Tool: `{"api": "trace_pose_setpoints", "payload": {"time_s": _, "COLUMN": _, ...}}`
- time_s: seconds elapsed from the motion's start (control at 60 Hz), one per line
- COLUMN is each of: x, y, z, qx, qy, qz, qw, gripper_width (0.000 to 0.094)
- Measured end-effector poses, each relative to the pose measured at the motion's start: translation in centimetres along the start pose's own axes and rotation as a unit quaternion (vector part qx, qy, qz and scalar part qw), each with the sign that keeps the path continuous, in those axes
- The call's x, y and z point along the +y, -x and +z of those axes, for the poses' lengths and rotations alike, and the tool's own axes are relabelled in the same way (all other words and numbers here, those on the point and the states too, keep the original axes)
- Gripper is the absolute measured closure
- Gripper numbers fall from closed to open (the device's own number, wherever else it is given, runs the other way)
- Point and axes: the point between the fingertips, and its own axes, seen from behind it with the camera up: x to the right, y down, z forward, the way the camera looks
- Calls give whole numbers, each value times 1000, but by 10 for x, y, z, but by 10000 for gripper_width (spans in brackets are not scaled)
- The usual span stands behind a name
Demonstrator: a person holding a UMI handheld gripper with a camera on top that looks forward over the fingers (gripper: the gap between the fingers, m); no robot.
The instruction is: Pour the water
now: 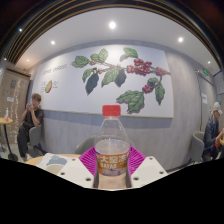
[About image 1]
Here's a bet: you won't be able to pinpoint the round ceiling spotlights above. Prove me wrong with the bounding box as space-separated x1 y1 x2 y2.
18 20 212 66

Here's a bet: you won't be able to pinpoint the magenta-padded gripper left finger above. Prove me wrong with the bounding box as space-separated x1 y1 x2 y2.
57 146 100 190

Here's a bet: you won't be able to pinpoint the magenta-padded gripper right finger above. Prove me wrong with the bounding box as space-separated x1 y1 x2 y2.
126 145 168 189

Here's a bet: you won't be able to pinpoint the person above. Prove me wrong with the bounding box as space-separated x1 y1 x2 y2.
17 93 45 161
202 101 224 163

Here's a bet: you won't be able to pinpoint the clear red-capped water bottle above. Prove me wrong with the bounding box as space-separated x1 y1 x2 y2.
93 104 131 190

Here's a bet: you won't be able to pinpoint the small round pedestal table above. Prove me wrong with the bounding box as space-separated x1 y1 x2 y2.
0 117 19 162

